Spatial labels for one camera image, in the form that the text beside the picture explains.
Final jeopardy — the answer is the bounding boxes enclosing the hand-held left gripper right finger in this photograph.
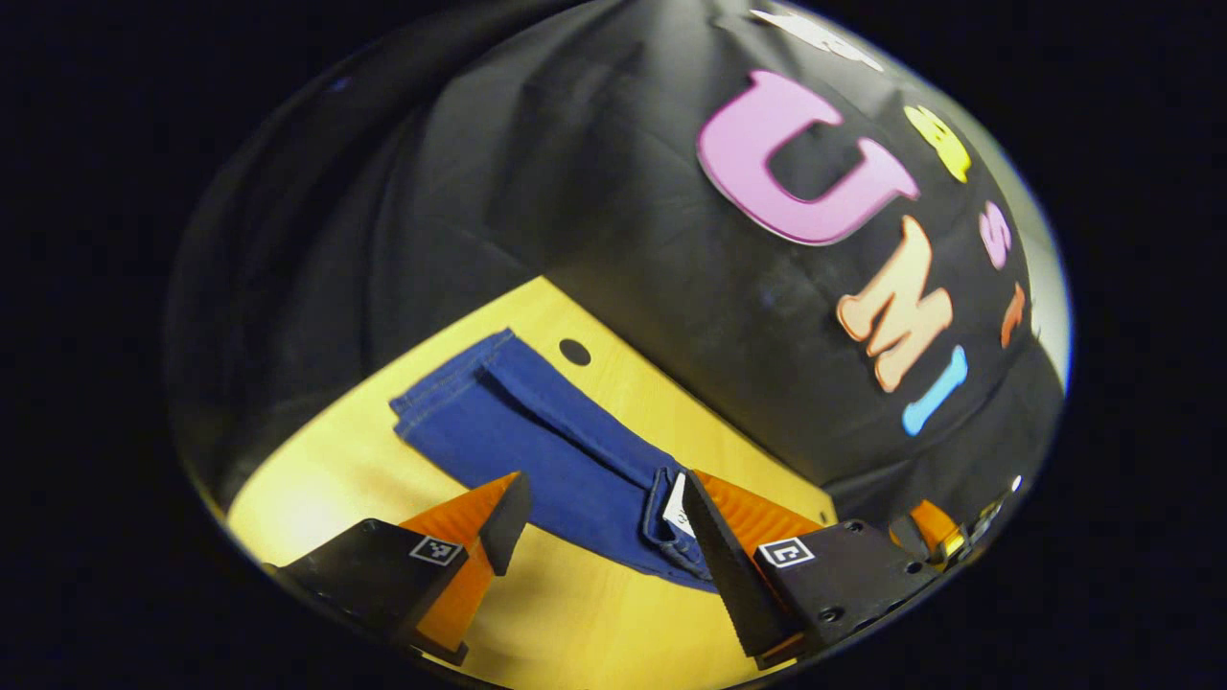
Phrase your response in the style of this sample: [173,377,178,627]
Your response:
[681,469,945,672]

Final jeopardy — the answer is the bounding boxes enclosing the blue jeans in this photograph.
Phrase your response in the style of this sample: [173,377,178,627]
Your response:
[388,328,720,595]

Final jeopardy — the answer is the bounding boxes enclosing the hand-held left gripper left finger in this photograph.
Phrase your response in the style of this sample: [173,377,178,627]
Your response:
[264,470,534,667]

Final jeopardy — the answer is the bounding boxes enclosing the black backdrop cloth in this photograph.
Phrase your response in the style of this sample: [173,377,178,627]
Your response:
[163,0,1070,566]

